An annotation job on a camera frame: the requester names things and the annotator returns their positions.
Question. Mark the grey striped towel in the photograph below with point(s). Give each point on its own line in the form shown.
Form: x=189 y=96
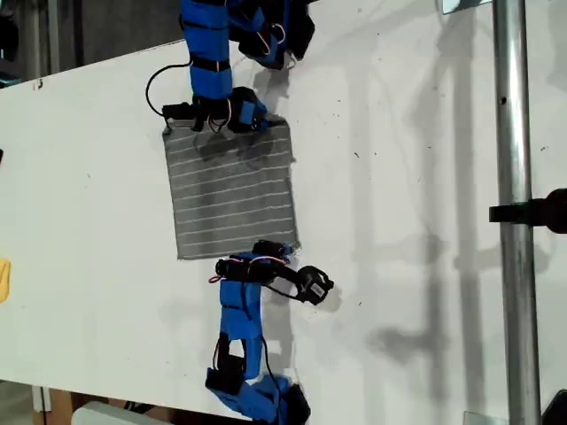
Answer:
x=230 y=199

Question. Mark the small metal clip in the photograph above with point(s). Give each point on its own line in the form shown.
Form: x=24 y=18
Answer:
x=38 y=83

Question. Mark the black clamp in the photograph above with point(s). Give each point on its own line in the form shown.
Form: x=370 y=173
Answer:
x=545 y=210

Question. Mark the yellow object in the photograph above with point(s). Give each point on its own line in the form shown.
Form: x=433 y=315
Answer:
x=3 y=279

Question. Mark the black object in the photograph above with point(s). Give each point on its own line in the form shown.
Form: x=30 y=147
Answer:
x=558 y=411

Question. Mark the black camera box with label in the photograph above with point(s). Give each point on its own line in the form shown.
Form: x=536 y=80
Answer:
x=315 y=285

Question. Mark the black and silver camera box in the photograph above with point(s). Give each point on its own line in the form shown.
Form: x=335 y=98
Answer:
x=177 y=113

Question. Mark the wooden table frame piece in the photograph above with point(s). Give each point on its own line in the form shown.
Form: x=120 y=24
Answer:
x=62 y=402

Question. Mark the steel post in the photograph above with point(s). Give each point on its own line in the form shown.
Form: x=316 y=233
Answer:
x=514 y=133

